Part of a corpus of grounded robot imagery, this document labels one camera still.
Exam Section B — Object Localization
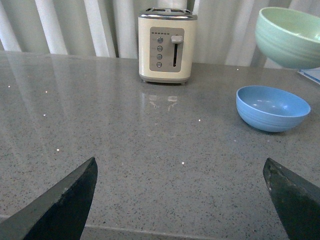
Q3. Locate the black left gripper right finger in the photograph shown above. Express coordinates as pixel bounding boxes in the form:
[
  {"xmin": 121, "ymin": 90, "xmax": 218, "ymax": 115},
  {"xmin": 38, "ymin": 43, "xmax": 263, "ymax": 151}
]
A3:
[{"xmin": 262, "ymin": 158, "xmax": 320, "ymax": 240}]

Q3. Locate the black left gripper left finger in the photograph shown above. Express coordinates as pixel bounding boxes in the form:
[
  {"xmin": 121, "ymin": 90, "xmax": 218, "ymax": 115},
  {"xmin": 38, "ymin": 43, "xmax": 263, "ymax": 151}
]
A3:
[{"xmin": 0, "ymin": 157, "xmax": 98, "ymax": 240}]

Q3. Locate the blue bowl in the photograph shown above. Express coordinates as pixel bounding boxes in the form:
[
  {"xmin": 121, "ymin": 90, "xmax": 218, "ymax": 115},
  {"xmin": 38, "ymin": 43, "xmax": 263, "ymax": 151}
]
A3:
[{"xmin": 236, "ymin": 85, "xmax": 311, "ymax": 133}]

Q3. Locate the green bowl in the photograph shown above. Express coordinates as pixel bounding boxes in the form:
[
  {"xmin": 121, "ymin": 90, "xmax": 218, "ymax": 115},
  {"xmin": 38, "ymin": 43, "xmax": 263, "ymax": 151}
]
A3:
[{"xmin": 255, "ymin": 7, "xmax": 320, "ymax": 69}]

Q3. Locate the clear plastic food container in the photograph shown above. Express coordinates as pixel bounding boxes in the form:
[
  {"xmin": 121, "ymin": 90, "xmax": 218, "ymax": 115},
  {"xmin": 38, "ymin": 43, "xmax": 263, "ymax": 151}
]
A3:
[{"xmin": 298, "ymin": 67, "xmax": 320, "ymax": 84}]

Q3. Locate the white curtain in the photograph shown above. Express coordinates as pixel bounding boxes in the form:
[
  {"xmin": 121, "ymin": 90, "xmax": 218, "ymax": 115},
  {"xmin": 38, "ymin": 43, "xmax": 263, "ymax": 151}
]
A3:
[{"xmin": 0, "ymin": 0, "xmax": 320, "ymax": 68}]

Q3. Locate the cream two-slot toaster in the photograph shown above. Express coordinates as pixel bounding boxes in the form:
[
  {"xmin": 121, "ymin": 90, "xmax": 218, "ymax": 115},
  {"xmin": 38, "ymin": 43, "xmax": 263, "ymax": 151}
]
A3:
[{"xmin": 138, "ymin": 7, "xmax": 198, "ymax": 85}]

